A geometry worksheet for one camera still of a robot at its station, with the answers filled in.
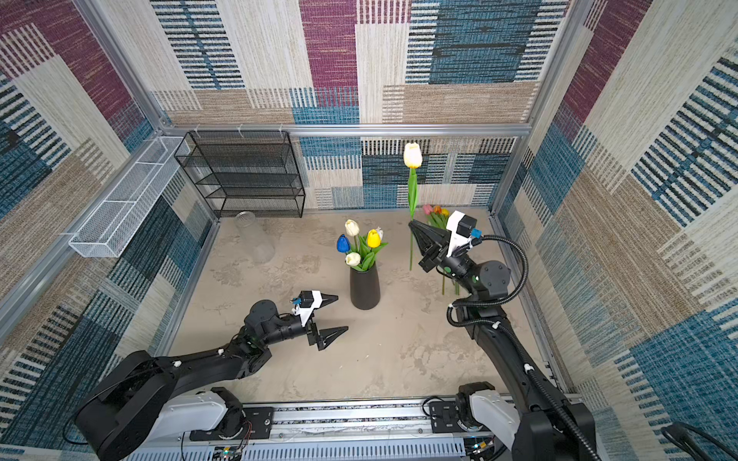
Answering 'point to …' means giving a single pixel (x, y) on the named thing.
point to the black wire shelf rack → (245, 174)
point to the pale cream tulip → (353, 258)
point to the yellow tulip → (373, 238)
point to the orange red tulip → (438, 218)
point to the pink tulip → (428, 208)
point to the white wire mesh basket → (110, 227)
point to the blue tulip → (343, 244)
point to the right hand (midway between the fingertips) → (410, 225)
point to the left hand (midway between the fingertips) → (341, 309)
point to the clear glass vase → (258, 245)
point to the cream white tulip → (353, 229)
